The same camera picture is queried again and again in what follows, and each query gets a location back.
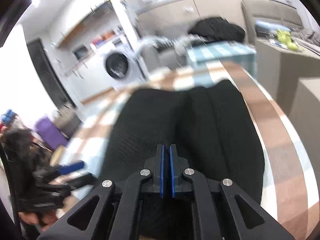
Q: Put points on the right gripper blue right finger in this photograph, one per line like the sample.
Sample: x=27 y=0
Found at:
x=174 y=170

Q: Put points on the blue pillow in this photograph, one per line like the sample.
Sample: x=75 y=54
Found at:
x=267 y=27

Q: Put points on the grey sofa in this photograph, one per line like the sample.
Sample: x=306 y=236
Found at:
x=166 y=58

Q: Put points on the purple bag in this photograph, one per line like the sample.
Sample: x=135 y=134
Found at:
x=50 y=134

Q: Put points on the green teapot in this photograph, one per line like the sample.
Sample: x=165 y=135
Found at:
x=284 y=37

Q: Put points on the person's left hand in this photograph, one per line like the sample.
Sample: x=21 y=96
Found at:
x=44 y=220

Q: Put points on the white washing machine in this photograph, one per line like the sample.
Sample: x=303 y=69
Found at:
x=122 y=67

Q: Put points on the black jacket on sofa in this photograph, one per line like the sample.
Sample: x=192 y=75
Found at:
x=216 y=29

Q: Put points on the brown checkered tablecloth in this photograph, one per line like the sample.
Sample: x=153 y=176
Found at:
x=290 y=191

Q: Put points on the woven laundry basket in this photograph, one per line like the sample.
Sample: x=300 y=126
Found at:
x=67 y=121

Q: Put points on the shoe rack with shoes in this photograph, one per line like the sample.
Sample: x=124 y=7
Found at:
x=7 y=121

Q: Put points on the black rice cooker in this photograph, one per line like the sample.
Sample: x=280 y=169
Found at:
x=80 y=52

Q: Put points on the black knit t-shirt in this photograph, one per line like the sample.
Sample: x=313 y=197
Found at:
x=221 y=169

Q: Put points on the grey clothes on sofa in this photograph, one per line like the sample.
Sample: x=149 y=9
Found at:
x=161 y=43

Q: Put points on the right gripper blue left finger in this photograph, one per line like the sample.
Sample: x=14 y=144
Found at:
x=159 y=170

